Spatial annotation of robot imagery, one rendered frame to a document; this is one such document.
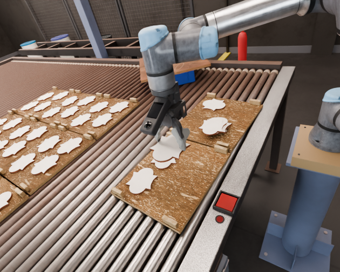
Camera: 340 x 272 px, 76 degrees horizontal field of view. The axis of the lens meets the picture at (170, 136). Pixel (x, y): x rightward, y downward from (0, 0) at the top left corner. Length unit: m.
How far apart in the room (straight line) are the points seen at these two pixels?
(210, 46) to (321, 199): 0.95
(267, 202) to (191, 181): 1.17
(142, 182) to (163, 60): 0.53
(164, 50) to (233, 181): 0.57
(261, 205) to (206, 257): 1.26
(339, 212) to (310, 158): 1.09
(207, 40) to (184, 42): 0.06
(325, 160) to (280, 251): 0.91
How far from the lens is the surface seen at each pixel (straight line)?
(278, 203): 1.99
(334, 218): 2.03
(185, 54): 0.57
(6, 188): 1.35
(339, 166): 1.02
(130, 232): 0.86
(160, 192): 0.88
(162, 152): 0.70
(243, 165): 0.96
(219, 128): 1.07
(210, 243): 0.78
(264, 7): 0.73
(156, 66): 0.58
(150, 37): 0.56
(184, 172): 0.92
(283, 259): 1.77
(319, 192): 1.24
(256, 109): 1.25
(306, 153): 1.05
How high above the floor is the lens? 1.62
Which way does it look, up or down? 37 degrees down
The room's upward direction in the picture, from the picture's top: 14 degrees counter-clockwise
